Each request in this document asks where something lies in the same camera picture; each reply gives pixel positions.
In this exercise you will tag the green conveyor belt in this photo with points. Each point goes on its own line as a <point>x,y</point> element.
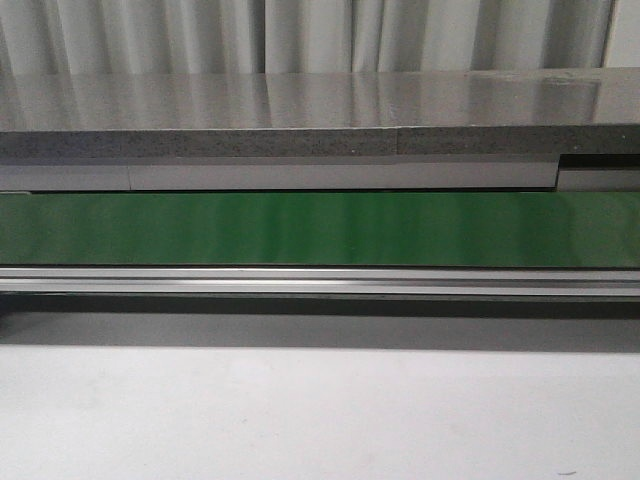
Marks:
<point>435,229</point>

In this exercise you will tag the grey speckled bench slab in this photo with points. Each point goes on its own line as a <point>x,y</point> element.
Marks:
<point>557,111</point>

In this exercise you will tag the white pleated curtain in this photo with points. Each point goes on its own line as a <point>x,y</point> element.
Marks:
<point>135,37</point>

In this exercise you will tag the aluminium front conveyor rail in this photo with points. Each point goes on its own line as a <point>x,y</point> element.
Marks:
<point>322,281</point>

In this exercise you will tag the grey rear conveyor rail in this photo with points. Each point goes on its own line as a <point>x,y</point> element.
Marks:
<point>520,172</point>

